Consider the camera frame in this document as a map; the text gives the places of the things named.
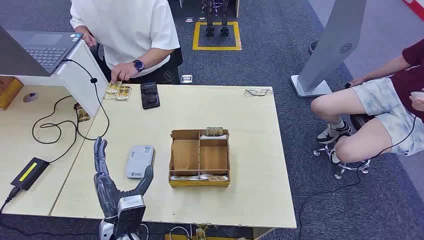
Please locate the autumn print hotel card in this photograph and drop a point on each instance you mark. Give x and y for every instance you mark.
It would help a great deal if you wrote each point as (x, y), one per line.
(109, 96)
(124, 93)
(113, 87)

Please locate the round grey desk grommet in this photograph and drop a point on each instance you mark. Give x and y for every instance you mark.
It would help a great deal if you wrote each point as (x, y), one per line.
(30, 97)

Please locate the black robot legs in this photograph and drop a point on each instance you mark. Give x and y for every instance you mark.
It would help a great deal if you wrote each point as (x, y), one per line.
(210, 31)

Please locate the white and black sneaker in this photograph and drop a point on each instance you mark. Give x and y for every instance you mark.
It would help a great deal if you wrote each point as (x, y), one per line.
(331, 134)
(334, 157)

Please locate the brown wooden box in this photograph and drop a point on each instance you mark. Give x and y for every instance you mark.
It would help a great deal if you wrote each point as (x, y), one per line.
(8, 92)

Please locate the black stool chrome base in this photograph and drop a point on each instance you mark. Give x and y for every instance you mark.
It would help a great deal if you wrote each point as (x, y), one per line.
(359, 121)

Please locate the upright hotel card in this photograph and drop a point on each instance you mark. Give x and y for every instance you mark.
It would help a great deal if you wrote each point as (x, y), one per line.
(214, 131)

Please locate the person's right forearm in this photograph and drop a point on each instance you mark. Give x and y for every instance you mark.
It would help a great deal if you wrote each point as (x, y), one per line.
(384, 70)
(82, 30)

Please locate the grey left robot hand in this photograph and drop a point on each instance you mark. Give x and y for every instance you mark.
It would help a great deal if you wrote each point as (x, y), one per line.
(106, 195)

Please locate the person's left forearm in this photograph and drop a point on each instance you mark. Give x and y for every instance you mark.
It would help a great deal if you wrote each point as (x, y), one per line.
(154, 58)

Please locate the person's right hand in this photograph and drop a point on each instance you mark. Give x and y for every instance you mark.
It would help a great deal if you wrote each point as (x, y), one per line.
(357, 82)
(88, 39)

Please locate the black round base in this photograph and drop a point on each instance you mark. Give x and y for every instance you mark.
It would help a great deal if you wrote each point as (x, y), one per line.
(312, 48)

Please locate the clear eyeglasses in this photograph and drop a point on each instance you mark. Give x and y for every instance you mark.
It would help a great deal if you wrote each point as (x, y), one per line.
(250, 92)

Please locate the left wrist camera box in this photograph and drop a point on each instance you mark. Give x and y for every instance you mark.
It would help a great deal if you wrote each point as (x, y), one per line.
(130, 208)

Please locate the small floor plate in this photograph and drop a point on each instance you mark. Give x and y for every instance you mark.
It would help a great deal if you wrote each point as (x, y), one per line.
(202, 18)
(189, 20)

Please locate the small patterned hanging card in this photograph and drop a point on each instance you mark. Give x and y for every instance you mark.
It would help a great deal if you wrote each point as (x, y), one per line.
(200, 234)

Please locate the wooden compartment organizer box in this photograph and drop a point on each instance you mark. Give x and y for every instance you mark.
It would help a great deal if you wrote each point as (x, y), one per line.
(185, 155)

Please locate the black power adapter yellow label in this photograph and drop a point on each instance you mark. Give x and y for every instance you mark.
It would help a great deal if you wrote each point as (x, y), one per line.
(30, 174)

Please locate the white handheld controller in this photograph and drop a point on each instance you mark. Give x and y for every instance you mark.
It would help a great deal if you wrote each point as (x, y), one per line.
(418, 95)

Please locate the flat lying hotel card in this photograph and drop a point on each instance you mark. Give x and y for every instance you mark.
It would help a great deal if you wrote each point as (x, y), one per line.
(217, 178)

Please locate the person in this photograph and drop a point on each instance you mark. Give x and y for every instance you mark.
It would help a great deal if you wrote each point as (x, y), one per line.
(407, 79)
(132, 26)

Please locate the black office chair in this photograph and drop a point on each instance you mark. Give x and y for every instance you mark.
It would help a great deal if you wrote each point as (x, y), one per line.
(178, 56)

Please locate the white laptop stand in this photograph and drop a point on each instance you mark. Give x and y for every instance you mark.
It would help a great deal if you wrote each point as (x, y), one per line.
(79, 76)

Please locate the black wristwatch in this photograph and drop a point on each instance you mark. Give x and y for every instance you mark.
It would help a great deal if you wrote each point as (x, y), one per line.
(138, 65)

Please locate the silver kiosk stand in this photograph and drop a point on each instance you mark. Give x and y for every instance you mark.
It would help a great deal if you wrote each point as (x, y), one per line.
(331, 43)

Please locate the person's left hand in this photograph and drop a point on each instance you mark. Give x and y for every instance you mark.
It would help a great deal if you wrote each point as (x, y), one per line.
(122, 71)
(419, 103)

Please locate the white paper sleeve bundle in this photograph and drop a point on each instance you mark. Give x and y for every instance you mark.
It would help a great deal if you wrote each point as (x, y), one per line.
(185, 178)

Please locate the silver floor socket plate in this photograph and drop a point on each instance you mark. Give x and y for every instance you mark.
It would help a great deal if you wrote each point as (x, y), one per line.
(186, 78)

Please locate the yellow floor tape square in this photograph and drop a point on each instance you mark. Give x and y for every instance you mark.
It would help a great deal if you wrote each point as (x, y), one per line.
(217, 48)

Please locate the grey card reader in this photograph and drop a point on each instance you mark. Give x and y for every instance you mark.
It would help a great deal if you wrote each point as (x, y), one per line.
(137, 162)

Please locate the dark grey laptop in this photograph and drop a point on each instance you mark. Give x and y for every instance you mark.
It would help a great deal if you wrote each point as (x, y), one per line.
(43, 49)

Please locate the small patterned card pile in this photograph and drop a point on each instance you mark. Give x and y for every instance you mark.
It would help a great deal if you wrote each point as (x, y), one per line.
(82, 115)

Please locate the black smartphone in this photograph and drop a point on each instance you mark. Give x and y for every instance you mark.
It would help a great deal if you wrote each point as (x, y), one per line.
(149, 96)

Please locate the small black round controller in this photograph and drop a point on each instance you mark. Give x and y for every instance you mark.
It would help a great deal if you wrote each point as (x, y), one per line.
(347, 85)

